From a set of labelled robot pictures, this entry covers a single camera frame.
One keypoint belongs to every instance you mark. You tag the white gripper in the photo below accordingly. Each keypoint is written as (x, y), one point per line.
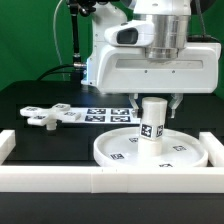
(129, 70)

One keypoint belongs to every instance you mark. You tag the white round table top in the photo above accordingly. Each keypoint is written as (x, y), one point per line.
(124, 147)

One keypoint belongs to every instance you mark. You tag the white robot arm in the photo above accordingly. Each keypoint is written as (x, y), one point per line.
(150, 53)

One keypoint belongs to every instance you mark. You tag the white sheet with markers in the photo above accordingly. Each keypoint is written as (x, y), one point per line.
(104, 115)

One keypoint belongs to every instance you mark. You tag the white right fence bar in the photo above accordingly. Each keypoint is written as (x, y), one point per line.
(214, 148)

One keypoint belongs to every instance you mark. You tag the white fence bar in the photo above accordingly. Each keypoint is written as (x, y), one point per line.
(214, 148)
(110, 180)
(7, 144)

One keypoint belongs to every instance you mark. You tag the black table platform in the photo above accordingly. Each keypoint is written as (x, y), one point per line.
(72, 145)

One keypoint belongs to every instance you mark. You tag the white cross-shaped table base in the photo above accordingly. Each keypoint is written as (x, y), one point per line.
(49, 117)

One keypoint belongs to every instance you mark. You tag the white left fence bar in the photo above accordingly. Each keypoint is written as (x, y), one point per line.
(7, 144)

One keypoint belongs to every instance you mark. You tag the white front fence bar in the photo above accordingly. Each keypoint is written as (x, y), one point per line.
(110, 180)

